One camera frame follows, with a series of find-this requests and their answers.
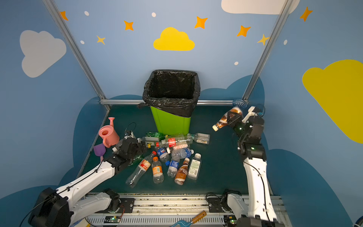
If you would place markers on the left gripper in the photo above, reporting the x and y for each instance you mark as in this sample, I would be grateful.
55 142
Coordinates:
134 145

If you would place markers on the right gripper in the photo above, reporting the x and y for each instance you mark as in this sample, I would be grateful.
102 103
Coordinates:
235 121

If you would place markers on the tall clear bottle red label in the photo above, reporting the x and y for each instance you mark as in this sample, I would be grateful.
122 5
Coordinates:
140 170

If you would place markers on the brown coffee bottle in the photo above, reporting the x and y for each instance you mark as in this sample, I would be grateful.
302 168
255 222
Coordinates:
235 111

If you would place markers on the clear square plastic bottle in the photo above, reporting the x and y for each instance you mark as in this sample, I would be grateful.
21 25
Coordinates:
200 138

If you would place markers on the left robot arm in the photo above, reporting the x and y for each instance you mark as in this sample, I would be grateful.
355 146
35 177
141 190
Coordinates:
66 205

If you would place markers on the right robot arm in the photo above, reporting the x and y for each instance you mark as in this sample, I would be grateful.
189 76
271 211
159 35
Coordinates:
260 211

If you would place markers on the green plastic bin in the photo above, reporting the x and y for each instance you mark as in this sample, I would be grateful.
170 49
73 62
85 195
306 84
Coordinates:
170 124

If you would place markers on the black bin liner bag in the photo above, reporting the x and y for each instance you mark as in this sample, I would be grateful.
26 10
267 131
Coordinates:
173 91

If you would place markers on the clear bottle white green label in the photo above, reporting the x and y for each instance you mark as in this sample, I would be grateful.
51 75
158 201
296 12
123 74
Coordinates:
149 140

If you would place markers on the pink watering can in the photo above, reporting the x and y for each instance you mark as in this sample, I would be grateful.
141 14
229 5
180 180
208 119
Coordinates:
109 134

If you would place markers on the purple ribbed glass vase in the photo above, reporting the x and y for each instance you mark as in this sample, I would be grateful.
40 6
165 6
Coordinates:
240 103

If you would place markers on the crushed green bottle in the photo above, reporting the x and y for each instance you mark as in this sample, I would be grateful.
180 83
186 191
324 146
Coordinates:
159 135

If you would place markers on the Pepsi bottle blue label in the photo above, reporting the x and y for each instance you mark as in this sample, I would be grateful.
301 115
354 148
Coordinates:
162 152

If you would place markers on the clear bottle orange label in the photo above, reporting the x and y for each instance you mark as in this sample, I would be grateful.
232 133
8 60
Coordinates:
158 176

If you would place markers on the clear bottle red cola label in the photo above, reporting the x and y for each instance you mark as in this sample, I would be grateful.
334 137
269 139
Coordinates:
174 141

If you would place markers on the water bottle blue cap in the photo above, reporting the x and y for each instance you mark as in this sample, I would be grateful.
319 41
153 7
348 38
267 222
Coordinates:
173 167

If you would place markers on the pink label crushed bottle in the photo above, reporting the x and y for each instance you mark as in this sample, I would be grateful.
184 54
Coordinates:
180 146

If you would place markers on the brown Nescafe bottle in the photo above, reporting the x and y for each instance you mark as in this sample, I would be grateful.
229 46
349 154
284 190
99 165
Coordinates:
182 172

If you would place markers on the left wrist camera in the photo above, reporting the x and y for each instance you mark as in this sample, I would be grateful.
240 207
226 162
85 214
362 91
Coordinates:
129 134

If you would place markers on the aluminium back frame rail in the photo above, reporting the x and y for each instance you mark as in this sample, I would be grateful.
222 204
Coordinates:
138 101

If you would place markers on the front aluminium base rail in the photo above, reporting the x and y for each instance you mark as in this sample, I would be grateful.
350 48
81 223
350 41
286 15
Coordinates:
164 210

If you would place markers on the left aluminium frame post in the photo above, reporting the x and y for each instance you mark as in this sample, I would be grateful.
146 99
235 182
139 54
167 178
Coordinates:
61 24

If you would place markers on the aluminium frame post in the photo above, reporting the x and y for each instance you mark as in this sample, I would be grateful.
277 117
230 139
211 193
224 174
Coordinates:
277 28
61 24

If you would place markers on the right aluminium frame post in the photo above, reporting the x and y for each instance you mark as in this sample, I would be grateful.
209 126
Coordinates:
277 28

